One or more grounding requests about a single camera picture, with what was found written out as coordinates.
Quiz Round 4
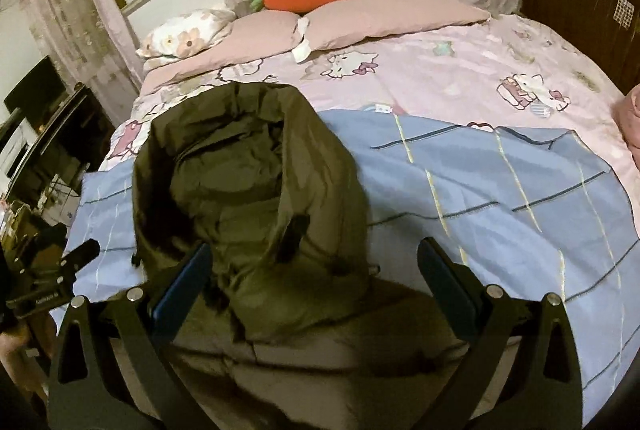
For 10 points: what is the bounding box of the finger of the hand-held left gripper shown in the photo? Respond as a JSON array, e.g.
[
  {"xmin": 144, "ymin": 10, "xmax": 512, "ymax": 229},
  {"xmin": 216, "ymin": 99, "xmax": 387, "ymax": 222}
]
[{"xmin": 60, "ymin": 238, "xmax": 102, "ymax": 274}]

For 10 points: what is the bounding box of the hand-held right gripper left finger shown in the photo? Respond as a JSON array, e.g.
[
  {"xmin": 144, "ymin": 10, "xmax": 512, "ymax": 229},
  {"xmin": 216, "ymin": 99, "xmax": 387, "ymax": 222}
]
[{"xmin": 47, "ymin": 242, "xmax": 217, "ymax": 430}]

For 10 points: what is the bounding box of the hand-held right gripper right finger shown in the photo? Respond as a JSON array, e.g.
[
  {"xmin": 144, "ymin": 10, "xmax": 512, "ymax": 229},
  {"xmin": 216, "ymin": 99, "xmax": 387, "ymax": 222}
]
[{"xmin": 417, "ymin": 237, "xmax": 587, "ymax": 430}]

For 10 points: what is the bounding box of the dark green hooded jacket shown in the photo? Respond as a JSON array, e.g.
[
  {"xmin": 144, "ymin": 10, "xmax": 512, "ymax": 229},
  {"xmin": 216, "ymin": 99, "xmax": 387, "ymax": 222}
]
[{"xmin": 107, "ymin": 81, "xmax": 501, "ymax": 430}]

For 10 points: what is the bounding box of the person's left hand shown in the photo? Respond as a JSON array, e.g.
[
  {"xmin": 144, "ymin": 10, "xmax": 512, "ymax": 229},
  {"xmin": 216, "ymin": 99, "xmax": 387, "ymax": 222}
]
[{"xmin": 2, "ymin": 314, "xmax": 57, "ymax": 392}]

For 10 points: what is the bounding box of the blue checked bed sheet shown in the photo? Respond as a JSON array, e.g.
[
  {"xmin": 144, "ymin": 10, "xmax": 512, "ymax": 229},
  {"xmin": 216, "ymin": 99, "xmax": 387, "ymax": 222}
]
[{"xmin": 62, "ymin": 110, "xmax": 640, "ymax": 428}]

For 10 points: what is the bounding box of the black computer desk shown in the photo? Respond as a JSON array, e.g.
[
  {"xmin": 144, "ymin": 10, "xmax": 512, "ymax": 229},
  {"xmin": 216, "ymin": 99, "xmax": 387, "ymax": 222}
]
[{"xmin": 0, "ymin": 82, "xmax": 118, "ymax": 211}]

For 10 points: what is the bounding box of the black computer monitor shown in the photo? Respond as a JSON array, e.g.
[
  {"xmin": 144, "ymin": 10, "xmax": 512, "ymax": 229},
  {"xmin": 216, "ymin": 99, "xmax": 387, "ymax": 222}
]
[{"xmin": 4, "ymin": 56, "xmax": 68, "ymax": 127}]

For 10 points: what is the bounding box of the pink cartoon cat bed sheet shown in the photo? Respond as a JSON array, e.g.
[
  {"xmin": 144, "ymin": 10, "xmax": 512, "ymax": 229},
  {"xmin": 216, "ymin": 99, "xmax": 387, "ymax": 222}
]
[{"xmin": 97, "ymin": 12, "xmax": 640, "ymax": 196}]

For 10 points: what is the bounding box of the white floral pillow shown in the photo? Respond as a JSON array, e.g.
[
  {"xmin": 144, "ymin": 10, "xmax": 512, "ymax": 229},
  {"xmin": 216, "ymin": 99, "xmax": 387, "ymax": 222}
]
[{"xmin": 136, "ymin": 8, "xmax": 236, "ymax": 60}]

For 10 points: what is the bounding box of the pink folded quilt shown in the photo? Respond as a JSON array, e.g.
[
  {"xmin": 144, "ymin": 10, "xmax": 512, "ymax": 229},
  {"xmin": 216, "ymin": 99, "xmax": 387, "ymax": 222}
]
[{"xmin": 614, "ymin": 84, "xmax": 640, "ymax": 171}]

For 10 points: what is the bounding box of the pink pillow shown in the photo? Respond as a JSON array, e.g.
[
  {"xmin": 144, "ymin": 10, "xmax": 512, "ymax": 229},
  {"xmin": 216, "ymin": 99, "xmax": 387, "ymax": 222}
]
[
  {"xmin": 142, "ymin": 10, "xmax": 306, "ymax": 73},
  {"xmin": 300, "ymin": 0, "xmax": 492, "ymax": 53}
]

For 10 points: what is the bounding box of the dark wooden headboard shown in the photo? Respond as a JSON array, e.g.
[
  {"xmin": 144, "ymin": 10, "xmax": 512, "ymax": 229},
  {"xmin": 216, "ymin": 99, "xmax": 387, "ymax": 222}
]
[{"xmin": 520, "ymin": 0, "xmax": 640, "ymax": 93}]

